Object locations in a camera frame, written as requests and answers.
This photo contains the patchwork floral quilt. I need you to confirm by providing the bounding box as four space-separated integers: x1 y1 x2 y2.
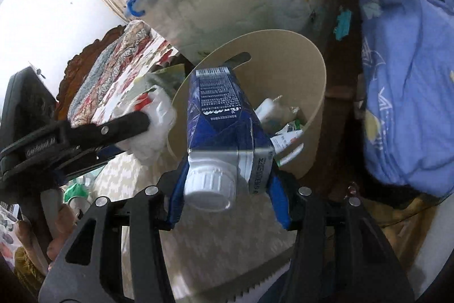
69 21 153 128

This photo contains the beige plastic waste bin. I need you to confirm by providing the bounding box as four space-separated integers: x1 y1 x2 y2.
167 29 327 180

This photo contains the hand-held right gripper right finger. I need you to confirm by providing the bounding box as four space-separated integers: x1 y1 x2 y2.
268 170 415 303

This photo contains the zigzag patterned bed cover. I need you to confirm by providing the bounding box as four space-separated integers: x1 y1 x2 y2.
85 147 299 303

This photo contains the person's left hand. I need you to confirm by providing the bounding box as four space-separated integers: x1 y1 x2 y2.
46 204 81 263

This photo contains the carved wooden headboard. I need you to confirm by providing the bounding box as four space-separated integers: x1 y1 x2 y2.
55 24 125 120

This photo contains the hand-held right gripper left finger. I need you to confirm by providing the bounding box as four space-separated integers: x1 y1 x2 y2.
37 161 189 303

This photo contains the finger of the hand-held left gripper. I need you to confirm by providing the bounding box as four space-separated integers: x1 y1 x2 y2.
53 145 119 177
58 110 150 149

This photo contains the white plastic bag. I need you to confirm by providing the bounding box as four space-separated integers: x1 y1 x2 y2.
117 85 178 165

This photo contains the green white wrapper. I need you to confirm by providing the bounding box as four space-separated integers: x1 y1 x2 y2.
271 121 306 165

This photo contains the blue white milk carton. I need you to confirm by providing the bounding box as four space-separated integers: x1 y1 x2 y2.
184 66 276 211

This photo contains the blue cloth bundle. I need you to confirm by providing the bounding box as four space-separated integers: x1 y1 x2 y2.
358 0 454 198

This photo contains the white plastic packaging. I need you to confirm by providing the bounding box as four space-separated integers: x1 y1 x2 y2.
255 95 285 123

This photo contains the white red floral bedsheet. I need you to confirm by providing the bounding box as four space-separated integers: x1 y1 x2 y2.
92 33 182 128

